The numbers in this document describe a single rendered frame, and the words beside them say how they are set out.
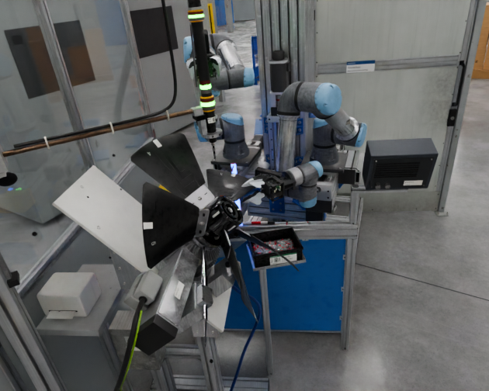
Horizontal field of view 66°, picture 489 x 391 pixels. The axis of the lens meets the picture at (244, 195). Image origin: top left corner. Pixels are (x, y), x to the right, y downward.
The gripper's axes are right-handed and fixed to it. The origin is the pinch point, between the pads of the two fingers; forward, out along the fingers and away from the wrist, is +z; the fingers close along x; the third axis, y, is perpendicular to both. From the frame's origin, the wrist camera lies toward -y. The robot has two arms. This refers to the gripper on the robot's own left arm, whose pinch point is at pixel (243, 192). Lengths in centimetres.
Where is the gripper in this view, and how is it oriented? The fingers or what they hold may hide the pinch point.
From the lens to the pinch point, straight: 143.4
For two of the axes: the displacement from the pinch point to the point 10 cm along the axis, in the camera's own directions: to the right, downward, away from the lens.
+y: 5.2, 4.7, -7.1
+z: -8.5, 3.2, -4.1
